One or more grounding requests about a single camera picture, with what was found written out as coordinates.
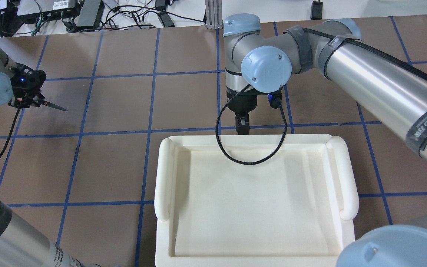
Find black power brick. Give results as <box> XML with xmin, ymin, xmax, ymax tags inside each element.
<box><xmin>76</xmin><ymin>0</ymin><xmax>105</xmax><ymax>30</ymax></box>

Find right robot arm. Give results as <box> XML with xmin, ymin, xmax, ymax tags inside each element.
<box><xmin>224</xmin><ymin>14</ymin><xmax>427</xmax><ymax>160</ymax></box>

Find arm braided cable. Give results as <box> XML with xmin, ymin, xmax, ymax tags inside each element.
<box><xmin>0</xmin><ymin>106</ymin><xmax>23</xmax><ymax>166</ymax></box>
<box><xmin>216</xmin><ymin>83</ymin><xmax>288</xmax><ymax>166</ymax></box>

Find orange grey scissors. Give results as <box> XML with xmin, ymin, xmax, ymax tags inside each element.
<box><xmin>34</xmin><ymin>99</ymin><xmax>68</xmax><ymax>112</ymax></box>

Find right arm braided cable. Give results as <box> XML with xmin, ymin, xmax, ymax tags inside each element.
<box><xmin>216</xmin><ymin>83</ymin><xmax>288</xmax><ymax>166</ymax></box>

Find black power adapter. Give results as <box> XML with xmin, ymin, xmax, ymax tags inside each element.
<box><xmin>310</xmin><ymin>0</ymin><xmax>323</xmax><ymax>20</ymax></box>

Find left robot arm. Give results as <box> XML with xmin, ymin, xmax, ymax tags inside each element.
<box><xmin>0</xmin><ymin>49</ymin><xmax>84</xmax><ymax>267</ymax></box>

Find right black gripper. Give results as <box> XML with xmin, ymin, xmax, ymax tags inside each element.
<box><xmin>226</xmin><ymin>91</ymin><xmax>258</xmax><ymax>135</ymax></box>

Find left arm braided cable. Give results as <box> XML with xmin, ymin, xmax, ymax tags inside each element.
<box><xmin>0</xmin><ymin>106</ymin><xmax>23</xmax><ymax>166</ymax></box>

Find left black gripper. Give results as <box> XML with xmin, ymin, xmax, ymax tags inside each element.
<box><xmin>9</xmin><ymin>64</ymin><xmax>46</xmax><ymax>108</ymax></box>

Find aluminium frame post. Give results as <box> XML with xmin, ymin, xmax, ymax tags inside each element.
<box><xmin>205</xmin><ymin>0</ymin><xmax>224</xmax><ymax>29</ymax></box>

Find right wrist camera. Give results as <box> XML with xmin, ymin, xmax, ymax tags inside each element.
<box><xmin>267</xmin><ymin>92</ymin><xmax>282</xmax><ymax>109</ymax></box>

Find white plastic bin top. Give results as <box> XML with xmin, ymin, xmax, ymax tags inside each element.
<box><xmin>154</xmin><ymin>134</ymin><xmax>359</xmax><ymax>267</ymax></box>

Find black electronics box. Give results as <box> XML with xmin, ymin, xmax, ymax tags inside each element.
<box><xmin>17</xmin><ymin>0</ymin><xmax>81</xmax><ymax>19</ymax></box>

